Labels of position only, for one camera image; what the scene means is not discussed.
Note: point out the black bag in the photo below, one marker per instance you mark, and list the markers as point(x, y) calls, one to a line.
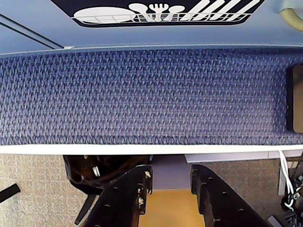
point(78, 175)

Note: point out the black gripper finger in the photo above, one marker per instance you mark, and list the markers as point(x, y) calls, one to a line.
point(220, 208)
point(118, 208)

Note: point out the black chair leg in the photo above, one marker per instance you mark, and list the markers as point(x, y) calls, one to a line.
point(85, 208)

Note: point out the dishwasher door with rack print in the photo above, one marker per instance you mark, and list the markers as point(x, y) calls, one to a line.
point(187, 7)

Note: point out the beige curved tube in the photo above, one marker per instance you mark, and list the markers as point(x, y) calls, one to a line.
point(290, 17)

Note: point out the blue wooden toy kitchen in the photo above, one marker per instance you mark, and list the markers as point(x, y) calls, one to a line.
point(165, 35)

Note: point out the blue woven mat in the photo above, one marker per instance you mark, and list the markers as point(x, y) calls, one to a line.
point(142, 94)

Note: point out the black smartphone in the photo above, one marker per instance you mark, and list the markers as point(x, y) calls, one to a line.
point(297, 99)

